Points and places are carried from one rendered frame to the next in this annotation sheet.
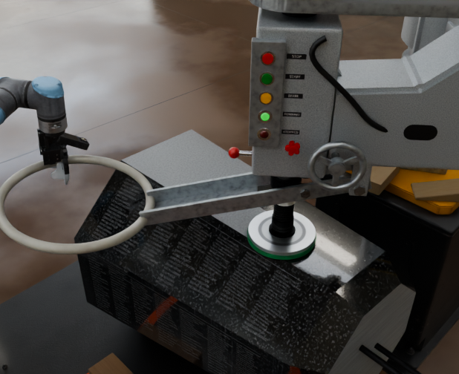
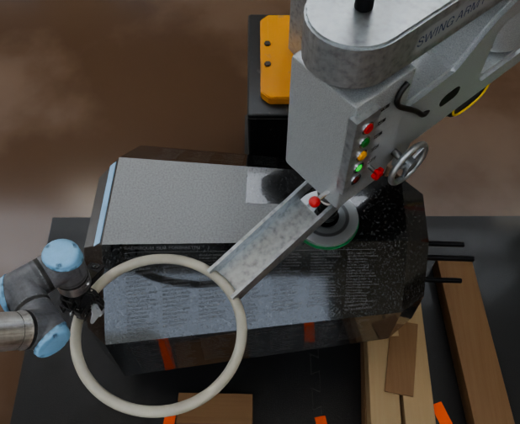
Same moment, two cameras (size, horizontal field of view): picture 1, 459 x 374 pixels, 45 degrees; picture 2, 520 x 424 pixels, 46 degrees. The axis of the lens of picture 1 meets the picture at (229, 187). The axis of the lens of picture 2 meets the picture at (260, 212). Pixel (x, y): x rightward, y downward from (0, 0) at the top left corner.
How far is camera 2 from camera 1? 119 cm
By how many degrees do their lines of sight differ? 37
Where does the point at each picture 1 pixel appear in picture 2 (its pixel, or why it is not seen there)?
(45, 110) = (76, 279)
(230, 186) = (278, 214)
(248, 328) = (351, 308)
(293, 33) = (383, 95)
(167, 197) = (227, 262)
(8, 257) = not seen: outside the picture
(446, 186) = not seen: hidden behind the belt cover
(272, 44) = (372, 116)
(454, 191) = not seen: hidden behind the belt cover
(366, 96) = (421, 98)
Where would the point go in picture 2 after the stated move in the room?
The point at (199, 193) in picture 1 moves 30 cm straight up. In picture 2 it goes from (253, 238) to (252, 182)
